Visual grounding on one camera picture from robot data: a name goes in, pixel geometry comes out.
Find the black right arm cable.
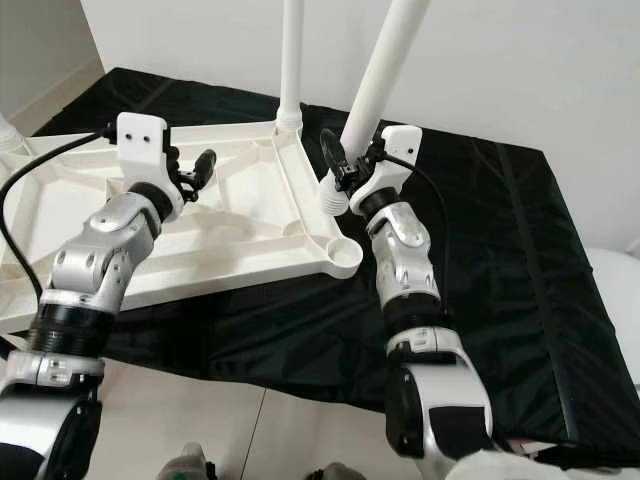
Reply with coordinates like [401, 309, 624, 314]
[412, 150, 453, 301]

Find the grey robot left leg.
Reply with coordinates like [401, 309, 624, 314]
[160, 443, 218, 480]

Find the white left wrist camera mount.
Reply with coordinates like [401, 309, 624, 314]
[117, 112, 187, 217]

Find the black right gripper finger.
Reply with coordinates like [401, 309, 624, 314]
[320, 130, 347, 184]

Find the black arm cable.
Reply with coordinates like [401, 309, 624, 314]
[412, 150, 453, 301]
[0, 127, 121, 293]

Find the grey robot leg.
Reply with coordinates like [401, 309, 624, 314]
[160, 443, 218, 480]
[310, 465, 363, 480]

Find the red stool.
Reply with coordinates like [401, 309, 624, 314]
[500, 434, 564, 447]

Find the grey robot right leg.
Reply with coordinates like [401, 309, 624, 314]
[310, 465, 363, 480]

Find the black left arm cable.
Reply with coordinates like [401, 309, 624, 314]
[0, 127, 121, 293]

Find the white plastic table top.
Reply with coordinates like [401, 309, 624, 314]
[0, 122, 364, 336]

